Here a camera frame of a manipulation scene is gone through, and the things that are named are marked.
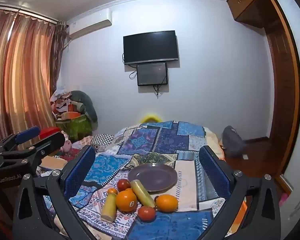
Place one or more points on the black white checkered cloth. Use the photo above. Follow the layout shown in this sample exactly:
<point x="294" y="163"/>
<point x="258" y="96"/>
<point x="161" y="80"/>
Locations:
<point x="102" y="141"/>

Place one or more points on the white air conditioner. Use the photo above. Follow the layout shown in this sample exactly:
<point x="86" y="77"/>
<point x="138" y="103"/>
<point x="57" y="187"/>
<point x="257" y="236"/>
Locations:
<point x="90" y="26"/>

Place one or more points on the yellow-green banana piece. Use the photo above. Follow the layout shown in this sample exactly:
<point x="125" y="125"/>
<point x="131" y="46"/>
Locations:
<point x="142" y="192"/>
<point x="108" y="205"/>

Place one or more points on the pink toy figure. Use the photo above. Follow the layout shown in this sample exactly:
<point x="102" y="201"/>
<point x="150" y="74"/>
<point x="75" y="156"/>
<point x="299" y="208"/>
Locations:
<point x="67" y="143"/>

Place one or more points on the grey bag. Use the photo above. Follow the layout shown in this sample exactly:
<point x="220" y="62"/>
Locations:
<point x="232" y="141"/>

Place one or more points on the orange striped curtain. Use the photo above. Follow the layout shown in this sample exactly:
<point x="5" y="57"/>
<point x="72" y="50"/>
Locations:
<point x="20" y="75"/>

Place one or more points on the patchwork printed blanket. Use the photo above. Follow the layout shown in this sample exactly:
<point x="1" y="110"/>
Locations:
<point x="165" y="140"/>

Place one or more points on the red tomato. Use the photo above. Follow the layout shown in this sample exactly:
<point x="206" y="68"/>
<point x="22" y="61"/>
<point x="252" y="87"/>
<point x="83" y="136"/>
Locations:
<point x="123" y="184"/>
<point x="146" y="213"/>

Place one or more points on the black wall television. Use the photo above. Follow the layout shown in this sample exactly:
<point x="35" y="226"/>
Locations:
<point x="150" y="47"/>

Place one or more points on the red box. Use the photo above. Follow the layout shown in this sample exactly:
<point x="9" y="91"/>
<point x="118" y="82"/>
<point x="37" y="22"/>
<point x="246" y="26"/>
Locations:
<point x="48" y="130"/>

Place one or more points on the orange box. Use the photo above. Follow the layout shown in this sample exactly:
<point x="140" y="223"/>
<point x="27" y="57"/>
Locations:
<point x="70" y="115"/>

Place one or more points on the large orange with sticker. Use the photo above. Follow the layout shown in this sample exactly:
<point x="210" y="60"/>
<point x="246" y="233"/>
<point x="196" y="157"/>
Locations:
<point x="125" y="200"/>

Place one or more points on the beige box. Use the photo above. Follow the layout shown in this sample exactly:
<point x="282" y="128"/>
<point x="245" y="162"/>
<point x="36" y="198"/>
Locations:
<point x="52" y="163"/>

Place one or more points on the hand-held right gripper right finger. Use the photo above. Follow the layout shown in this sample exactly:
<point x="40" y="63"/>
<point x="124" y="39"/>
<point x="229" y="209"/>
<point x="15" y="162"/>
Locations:
<point x="212" y="175"/>

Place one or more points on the yellow round object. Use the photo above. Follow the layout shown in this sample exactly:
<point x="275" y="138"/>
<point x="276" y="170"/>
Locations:
<point x="151" y="118"/>

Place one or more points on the small black wall monitor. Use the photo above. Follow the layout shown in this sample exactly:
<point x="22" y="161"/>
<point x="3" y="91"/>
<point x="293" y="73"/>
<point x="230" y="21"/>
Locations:
<point x="152" y="74"/>

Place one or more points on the pile of clothes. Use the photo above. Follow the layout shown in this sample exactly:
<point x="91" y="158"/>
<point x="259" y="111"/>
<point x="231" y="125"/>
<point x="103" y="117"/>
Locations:
<point x="61" y="100"/>

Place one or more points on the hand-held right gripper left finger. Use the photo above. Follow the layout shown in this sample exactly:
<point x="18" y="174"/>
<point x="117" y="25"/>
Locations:
<point x="80" y="172"/>

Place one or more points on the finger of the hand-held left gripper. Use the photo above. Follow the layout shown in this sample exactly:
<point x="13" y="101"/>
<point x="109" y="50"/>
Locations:
<point x="52" y="140"/>
<point x="27" y="133"/>

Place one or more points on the cream orange bed sheet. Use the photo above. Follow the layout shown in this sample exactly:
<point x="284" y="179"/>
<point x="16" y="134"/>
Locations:
<point x="212" y="140"/>

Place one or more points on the purple plate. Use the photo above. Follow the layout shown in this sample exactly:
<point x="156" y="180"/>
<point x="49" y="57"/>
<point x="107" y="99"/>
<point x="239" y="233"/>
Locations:
<point x="155" y="177"/>

